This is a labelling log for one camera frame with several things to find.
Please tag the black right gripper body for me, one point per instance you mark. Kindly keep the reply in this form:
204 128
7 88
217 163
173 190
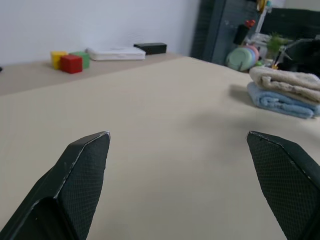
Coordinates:
305 56

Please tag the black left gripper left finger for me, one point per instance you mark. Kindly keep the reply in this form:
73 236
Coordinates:
75 180

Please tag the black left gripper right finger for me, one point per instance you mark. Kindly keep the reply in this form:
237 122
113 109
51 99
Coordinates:
287 180

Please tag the folded beige towel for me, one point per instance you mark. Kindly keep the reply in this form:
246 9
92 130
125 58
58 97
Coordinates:
285 80

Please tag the folded light blue towel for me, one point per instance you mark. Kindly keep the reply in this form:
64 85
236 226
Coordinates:
277 101

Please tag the small green plant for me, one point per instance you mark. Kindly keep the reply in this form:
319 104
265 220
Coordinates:
276 42

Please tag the pink plate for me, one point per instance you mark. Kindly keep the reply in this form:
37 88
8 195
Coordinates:
256 53

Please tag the stack of green plates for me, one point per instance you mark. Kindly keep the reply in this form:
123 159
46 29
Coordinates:
238 60

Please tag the black bottle with red cap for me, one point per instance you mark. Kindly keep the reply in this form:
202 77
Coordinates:
241 33

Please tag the dark grey cabinet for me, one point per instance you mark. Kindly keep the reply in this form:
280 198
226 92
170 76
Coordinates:
215 27

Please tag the red cube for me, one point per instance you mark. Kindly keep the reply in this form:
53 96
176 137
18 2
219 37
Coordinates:
71 63

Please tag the green cube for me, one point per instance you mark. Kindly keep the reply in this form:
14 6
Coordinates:
83 58

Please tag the yellow cube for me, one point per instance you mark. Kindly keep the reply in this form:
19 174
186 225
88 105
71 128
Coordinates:
57 58

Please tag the flat white box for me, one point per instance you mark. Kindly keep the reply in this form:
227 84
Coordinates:
116 53

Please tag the flat black box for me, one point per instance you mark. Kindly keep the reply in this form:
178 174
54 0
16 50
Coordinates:
151 47

